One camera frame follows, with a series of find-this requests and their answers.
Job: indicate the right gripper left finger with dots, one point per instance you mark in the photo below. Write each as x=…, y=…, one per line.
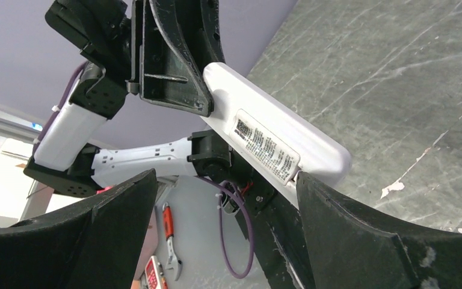
x=93, y=243

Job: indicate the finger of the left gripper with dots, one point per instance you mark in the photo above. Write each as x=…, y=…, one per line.
x=200, y=25
x=173, y=79

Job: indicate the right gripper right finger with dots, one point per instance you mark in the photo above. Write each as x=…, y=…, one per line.
x=352, y=245

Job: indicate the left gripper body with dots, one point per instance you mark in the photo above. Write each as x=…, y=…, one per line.
x=137, y=83

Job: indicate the white remote control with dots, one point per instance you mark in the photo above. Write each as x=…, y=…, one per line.
x=274, y=140

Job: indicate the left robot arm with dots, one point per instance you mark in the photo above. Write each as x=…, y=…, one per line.
x=62, y=156

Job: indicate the red white device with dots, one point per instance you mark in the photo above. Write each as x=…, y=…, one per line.
x=153, y=277

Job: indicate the orange handled wrench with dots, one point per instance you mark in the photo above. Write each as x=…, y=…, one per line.
x=173, y=262

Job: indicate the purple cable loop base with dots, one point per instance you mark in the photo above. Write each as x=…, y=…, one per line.
x=235, y=229

